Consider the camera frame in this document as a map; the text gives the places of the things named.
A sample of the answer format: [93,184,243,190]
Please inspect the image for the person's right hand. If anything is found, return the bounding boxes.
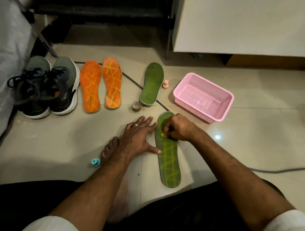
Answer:
[163,114,203,142]

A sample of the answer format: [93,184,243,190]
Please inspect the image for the person's left hand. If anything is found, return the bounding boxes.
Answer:
[118,116,162,163]

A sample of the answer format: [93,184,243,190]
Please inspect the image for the green insole with yellow lines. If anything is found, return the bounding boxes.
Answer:
[154,111,182,189]

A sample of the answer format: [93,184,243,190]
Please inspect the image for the person's left forearm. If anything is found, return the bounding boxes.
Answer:
[46,148,134,223]

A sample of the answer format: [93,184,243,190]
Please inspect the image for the person's right forearm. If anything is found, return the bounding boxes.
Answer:
[191,133,296,231]

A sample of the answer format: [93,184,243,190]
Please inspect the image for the plain green insole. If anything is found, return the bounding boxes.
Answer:
[139,62,164,106]

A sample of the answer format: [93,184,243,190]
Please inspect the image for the pink plastic basket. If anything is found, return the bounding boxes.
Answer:
[173,73,234,124]

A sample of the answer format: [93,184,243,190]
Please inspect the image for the orange insole with yellow lines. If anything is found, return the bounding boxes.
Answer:
[102,57,123,110]
[79,60,102,114]

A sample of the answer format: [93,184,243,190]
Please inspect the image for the person's bare foot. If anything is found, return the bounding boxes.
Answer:
[101,136,143,224]

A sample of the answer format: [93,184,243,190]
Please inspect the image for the black trousers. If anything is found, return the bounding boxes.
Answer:
[0,178,286,231]

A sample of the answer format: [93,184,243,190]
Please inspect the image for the grey black running shoe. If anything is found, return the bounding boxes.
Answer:
[45,57,80,116]
[7,56,52,119]

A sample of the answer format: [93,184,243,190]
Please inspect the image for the black low shelf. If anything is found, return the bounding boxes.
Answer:
[30,0,172,25]

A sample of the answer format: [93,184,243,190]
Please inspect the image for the white cabinet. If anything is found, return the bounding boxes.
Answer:
[172,0,305,58]

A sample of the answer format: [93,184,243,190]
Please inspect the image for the white left sleeve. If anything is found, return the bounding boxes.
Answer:
[22,215,72,231]

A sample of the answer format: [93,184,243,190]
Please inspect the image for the white sleeve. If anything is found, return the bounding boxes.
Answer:
[22,215,72,231]
[262,209,305,231]

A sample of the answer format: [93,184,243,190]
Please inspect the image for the grey slanted metal rod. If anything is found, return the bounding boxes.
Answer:
[14,0,58,58]

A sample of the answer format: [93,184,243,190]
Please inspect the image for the white plastic sack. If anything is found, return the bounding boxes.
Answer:
[0,0,37,138]

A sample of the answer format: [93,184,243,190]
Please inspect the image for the white right sleeve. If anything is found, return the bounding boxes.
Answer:
[262,209,305,231]

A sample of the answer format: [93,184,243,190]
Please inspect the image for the grey cable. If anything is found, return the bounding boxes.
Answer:
[247,167,305,173]

